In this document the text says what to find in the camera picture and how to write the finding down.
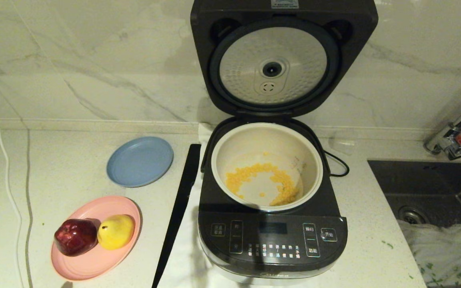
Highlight black power cord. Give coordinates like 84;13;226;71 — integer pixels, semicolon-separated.
323;149;350;177

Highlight white green patterned cloth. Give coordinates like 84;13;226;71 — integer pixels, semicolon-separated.
399;219;461;288

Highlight red apple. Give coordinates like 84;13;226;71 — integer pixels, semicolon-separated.
54;218;98;257

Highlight long black flat strip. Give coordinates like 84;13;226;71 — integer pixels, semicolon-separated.
152;144;202;288

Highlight white inner pot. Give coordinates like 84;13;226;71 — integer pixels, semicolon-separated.
211;122;324;212

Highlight pink plate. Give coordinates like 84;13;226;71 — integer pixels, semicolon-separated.
50;195;142;281

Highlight yellow pear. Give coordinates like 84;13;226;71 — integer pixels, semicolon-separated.
97;214;136;250

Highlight clear plastic cup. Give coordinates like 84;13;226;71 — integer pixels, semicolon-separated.
329;136;356;156

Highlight chrome faucet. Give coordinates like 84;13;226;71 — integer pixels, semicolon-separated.
423;91;461;161

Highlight black rice cooker base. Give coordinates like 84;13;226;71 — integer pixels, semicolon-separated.
197;117;348;285

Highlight yellow corn kernels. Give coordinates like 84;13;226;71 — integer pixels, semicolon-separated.
225;151;300;206

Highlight blue plate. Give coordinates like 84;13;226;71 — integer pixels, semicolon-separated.
106;136;174;188

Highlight black rice cooker lid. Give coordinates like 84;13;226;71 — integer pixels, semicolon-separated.
190;0;379;118

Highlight white cable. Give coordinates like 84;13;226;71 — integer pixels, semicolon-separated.
0;70;26;288

